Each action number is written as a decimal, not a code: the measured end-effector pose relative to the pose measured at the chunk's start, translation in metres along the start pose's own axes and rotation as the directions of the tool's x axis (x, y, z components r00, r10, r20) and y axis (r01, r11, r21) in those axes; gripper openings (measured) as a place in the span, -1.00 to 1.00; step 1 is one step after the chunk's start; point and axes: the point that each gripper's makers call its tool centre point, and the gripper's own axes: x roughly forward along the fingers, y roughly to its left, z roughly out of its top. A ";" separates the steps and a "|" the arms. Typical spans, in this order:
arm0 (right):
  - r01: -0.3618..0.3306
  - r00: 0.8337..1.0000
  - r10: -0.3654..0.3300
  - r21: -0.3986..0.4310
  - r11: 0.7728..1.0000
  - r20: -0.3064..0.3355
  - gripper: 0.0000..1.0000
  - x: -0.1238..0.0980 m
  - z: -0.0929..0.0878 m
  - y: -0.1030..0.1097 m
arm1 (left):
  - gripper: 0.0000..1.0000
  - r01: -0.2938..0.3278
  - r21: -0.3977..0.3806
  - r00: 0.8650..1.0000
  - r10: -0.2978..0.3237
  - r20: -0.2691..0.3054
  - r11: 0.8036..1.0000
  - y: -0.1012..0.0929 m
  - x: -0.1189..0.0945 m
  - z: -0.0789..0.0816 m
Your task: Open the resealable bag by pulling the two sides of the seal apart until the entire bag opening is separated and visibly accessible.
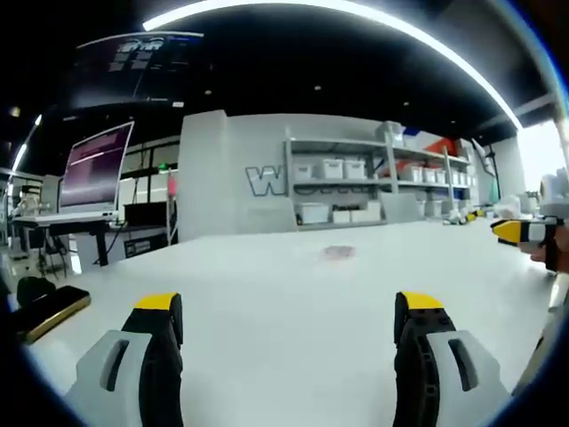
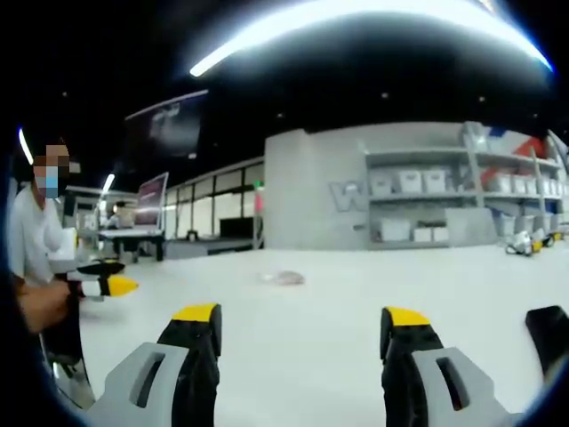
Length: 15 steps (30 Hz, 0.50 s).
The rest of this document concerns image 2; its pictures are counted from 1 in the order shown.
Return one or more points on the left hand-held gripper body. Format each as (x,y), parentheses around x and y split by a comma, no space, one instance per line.
(71,249)

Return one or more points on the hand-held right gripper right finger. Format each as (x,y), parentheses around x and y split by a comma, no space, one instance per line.
(449,382)

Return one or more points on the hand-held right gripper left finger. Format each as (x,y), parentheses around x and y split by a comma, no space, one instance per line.
(133,378)

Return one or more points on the clear resealable bag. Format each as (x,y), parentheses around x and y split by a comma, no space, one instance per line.
(284,277)

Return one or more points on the person's left hand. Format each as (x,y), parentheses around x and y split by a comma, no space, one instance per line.
(42,304)

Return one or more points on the person in white shirt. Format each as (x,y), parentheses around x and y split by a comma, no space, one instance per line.
(31,240)

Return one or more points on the grey work table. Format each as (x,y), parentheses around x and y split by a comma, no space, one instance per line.
(131,236)

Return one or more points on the standing display board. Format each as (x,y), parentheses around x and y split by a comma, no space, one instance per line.
(151,200)

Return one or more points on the black phone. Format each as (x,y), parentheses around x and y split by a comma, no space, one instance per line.
(551,338)

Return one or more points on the hanging dark screen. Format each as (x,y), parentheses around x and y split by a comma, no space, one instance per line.
(164,124)

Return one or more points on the spare hand-held gripper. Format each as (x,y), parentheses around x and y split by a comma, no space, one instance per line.
(546,240)
(520,244)

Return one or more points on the grey shelving unit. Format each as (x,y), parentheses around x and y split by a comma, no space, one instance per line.
(462,195)

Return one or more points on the row of white storage boxes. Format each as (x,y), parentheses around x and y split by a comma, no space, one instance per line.
(422,181)

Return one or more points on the long ceiling light strip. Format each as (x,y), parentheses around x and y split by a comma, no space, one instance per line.
(311,26)

